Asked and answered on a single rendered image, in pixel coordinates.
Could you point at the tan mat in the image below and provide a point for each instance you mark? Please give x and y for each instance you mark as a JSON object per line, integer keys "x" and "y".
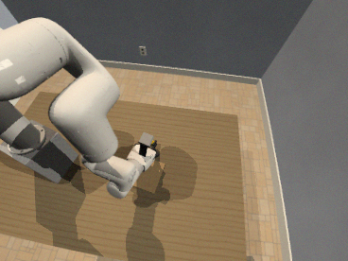
{"x": 150, "y": 178}

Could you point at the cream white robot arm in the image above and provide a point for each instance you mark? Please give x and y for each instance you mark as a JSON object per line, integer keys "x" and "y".
{"x": 32, "y": 52}

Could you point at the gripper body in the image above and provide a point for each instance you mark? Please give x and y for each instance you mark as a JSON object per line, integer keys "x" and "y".
{"x": 144, "y": 161}

